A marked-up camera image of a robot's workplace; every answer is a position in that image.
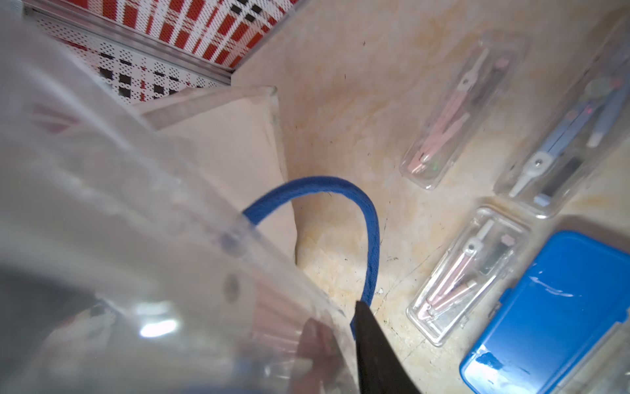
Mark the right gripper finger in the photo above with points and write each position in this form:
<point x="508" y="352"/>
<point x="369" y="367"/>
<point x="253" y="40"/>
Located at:
<point x="380" y="371"/>

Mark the clear case pink compass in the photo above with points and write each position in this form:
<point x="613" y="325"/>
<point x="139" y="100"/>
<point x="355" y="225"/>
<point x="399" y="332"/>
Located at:
<point x="464" y="106"/>

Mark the clear case pink small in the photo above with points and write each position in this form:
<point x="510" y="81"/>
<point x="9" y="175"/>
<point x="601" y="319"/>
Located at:
<point x="485" y="251"/>

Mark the white canvas cartoon bag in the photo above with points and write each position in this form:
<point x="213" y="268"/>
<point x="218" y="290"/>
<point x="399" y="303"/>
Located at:
<point x="233" y="139"/>

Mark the clear compass case grey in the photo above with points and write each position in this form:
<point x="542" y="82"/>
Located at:
<point x="588" y="124"/>

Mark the blue plastic pencil case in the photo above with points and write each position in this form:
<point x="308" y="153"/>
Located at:
<point x="573" y="293"/>

